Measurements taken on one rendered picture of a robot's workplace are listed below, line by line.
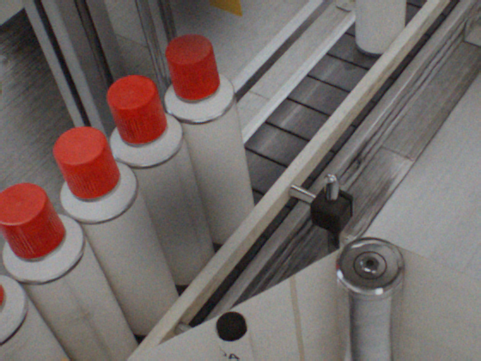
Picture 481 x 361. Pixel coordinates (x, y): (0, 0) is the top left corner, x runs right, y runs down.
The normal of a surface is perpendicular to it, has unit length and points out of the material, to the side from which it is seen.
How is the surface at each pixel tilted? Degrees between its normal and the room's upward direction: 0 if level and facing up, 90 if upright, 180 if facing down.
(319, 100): 0
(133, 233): 90
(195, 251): 90
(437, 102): 0
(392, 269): 0
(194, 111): 42
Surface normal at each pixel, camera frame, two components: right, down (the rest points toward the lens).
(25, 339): 0.92, 0.26
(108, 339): 0.79, 0.43
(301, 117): -0.08, -0.63
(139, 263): 0.60, 0.58
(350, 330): -0.61, 0.64
